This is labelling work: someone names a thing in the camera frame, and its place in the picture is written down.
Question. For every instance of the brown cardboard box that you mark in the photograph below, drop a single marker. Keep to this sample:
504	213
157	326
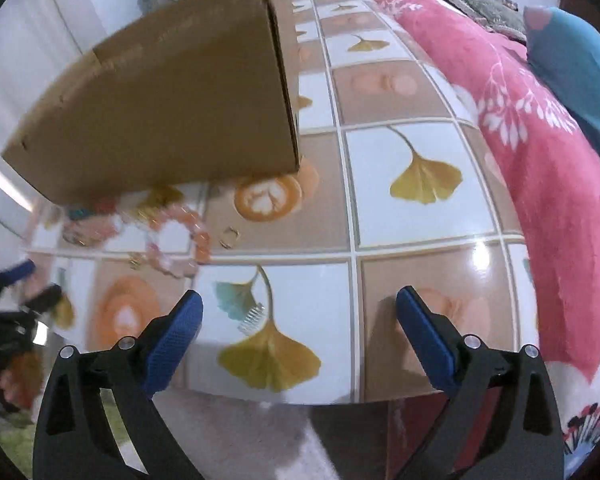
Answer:
170	110

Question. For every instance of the ginkgo print tablecloth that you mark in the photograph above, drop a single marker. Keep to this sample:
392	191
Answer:
380	220

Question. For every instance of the white curtain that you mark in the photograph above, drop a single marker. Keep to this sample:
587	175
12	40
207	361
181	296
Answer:
25	60

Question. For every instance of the pink floral blanket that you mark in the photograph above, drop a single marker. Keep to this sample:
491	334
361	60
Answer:
555	200

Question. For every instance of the green shaggy rug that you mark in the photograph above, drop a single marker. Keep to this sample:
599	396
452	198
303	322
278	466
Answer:
15	445

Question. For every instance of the small gold earring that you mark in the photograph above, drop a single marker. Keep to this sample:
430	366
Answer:
229	238
136	260

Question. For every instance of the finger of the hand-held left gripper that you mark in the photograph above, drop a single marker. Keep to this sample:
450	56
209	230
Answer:
44	299
19	270

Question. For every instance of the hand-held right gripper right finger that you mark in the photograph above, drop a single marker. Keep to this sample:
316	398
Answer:
425	340

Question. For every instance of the person's left hand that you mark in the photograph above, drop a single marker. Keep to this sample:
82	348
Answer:
17	382

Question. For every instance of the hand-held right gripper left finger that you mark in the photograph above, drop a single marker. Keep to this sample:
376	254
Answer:
177	340

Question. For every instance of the small silver hair comb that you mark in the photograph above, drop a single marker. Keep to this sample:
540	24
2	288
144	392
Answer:
252	319

